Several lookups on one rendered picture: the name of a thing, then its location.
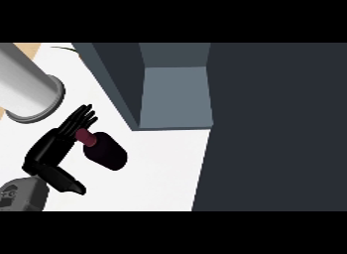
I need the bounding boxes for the grey open cabinet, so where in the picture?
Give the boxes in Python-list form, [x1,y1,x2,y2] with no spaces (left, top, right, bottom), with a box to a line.
[72,43,215,132]

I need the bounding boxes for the dark wine bottle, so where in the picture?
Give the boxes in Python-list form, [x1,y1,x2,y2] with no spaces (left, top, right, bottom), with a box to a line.
[75,127,128,172]

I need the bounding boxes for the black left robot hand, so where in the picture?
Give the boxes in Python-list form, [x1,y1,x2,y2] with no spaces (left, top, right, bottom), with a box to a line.
[22,104,98,196]

